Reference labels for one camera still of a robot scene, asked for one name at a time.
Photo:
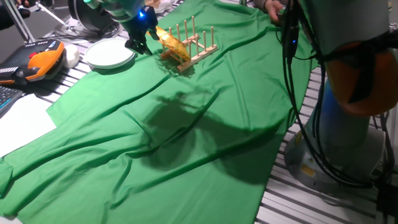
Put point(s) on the clear bag with yellow items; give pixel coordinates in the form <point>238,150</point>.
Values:
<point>164,4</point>

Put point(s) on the wooden dish rack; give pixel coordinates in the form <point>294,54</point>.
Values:
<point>200,56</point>

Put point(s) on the silver orange robot arm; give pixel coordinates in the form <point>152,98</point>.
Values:
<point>342,25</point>

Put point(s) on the black computer keyboard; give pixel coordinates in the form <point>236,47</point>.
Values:
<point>7,98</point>

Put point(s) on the grey tripod leg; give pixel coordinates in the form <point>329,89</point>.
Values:
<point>53,13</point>
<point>19,21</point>

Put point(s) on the orange wicker basket dish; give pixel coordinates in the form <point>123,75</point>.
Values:
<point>172,43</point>

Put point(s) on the dark sleeved forearm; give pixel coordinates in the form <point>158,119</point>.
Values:
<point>6,18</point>

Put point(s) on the hand with dark sleeve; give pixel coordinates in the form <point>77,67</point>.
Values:
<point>22,3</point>

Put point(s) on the white round plate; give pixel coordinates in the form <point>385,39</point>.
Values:
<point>109,53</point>

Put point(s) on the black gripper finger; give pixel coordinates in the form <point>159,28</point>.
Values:
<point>145,49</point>
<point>133,46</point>

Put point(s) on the green cloth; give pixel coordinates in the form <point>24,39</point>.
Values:
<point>155,155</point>

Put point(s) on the hand with brown sleeve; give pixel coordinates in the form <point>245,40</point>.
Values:
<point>273,9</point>

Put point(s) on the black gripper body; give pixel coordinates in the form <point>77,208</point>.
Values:
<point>141,28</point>

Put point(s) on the white paper sheet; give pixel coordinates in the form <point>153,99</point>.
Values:
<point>21,124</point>

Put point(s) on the brown sleeved forearm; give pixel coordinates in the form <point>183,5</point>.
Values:
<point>259,3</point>

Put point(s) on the black round fan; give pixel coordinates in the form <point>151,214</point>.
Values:
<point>90,20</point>

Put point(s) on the orange black teach pendant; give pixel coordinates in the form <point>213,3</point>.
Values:
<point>43,59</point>

